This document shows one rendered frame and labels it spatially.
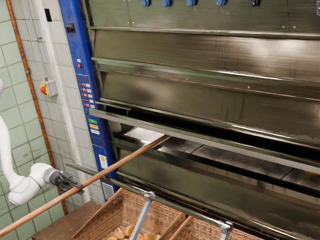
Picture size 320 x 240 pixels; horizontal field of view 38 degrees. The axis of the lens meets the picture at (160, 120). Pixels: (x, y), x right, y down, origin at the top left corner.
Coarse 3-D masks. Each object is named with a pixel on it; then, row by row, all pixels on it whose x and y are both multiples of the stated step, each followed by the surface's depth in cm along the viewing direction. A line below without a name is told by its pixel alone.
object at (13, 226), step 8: (168, 136) 285; (152, 144) 277; (136, 152) 269; (120, 160) 261; (128, 160) 264; (112, 168) 256; (96, 176) 249; (88, 184) 246; (72, 192) 239; (56, 200) 233; (40, 208) 227; (48, 208) 230; (24, 216) 223; (32, 216) 224; (16, 224) 218; (0, 232) 213; (8, 232) 216
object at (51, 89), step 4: (44, 80) 331; (52, 80) 327; (40, 84) 329; (44, 84) 325; (48, 84) 324; (52, 84) 327; (44, 88) 327; (48, 88) 325; (52, 88) 327; (56, 88) 329; (44, 92) 330; (48, 92) 326; (52, 92) 328; (56, 92) 330
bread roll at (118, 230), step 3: (117, 228) 301; (120, 228) 300; (117, 231) 298; (120, 231) 297; (123, 231) 299; (114, 234) 300; (117, 234) 297; (120, 234) 296; (123, 234) 297; (117, 237) 297; (120, 237) 296; (123, 237) 297
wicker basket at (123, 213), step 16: (128, 192) 305; (112, 208) 304; (128, 208) 308; (160, 208) 286; (96, 224) 296; (112, 224) 307; (128, 224) 310; (144, 224) 298; (160, 224) 288; (176, 224) 268
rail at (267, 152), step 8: (104, 112) 273; (112, 112) 269; (136, 120) 253; (144, 120) 250; (160, 128) 241; (168, 128) 237; (176, 128) 234; (200, 136) 222; (208, 136) 219; (232, 144) 209; (240, 144) 206; (264, 152) 198; (272, 152) 195; (280, 152) 194; (296, 160) 187; (304, 160) 185; (312, 160) 183
